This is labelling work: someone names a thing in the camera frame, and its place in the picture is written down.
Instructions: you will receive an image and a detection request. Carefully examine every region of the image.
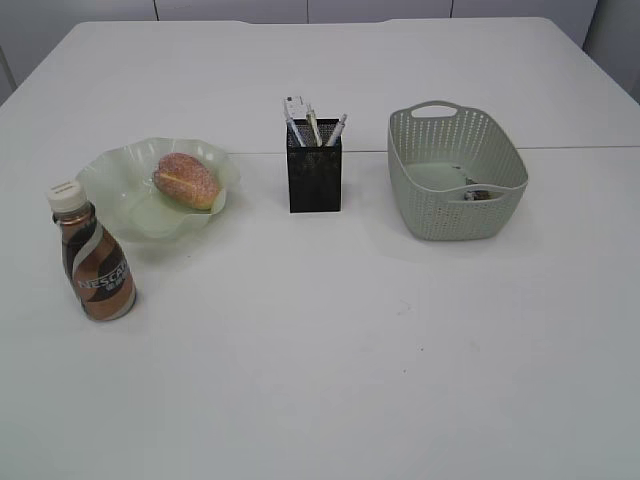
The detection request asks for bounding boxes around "grey pen vertical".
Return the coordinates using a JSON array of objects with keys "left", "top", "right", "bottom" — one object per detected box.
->
[{"left": 325, "top": 114, "right": 348, "bottom": 147}]

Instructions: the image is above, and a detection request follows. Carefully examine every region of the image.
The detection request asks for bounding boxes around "grey pen horizontal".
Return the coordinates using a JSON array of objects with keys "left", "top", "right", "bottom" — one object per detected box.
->
[{"left": 284, "top": 110, "right": 306, "bottom": 148}]

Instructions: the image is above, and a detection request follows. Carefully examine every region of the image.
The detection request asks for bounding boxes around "beige patterned pen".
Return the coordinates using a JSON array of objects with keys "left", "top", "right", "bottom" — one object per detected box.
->
[{"left": 306, "top": 103, "right": 323, "bottom": 147}]

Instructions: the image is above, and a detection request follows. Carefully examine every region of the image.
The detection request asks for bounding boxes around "sugared bread roll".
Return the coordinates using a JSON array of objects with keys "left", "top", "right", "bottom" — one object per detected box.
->
[{"left": 152, "top": 153, "right": 222, "bottom": 211}]

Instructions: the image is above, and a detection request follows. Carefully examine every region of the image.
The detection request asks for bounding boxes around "paper ball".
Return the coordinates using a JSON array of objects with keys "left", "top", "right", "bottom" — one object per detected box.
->
[{"left": 464, "top": 189, "right": 494, "bottom": 201}]

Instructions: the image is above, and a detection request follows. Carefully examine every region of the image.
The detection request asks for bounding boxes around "brown coffee bottle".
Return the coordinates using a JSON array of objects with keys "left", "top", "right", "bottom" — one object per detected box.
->
[{"left": 46, "top": 180, "right": 137, "bottom": 322}]

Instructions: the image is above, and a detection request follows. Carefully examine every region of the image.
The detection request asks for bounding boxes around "clear plastic ruler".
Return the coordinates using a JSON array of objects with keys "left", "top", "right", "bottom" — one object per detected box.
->
[{"left": 283, "top": 96, "right": 309, "bottom": 120}]

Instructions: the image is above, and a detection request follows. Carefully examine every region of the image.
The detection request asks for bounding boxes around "black mesh pen holder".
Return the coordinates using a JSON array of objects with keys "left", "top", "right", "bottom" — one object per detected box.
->
[{"left": 286, "top": 119, "right": 342, "bottom": 213}]

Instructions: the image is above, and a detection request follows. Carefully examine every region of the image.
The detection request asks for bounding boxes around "grey-green plastic basket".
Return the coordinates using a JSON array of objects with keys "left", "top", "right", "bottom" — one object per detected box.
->
[{"left": 387, "top": 100, "right": 529, "bottom": 241}]

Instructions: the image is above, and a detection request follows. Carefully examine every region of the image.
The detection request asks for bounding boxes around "pale green wavy plate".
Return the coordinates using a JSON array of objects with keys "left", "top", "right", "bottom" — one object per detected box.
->
[{"left": 76, "top": 137, "right": 240, "bottom": 242}]

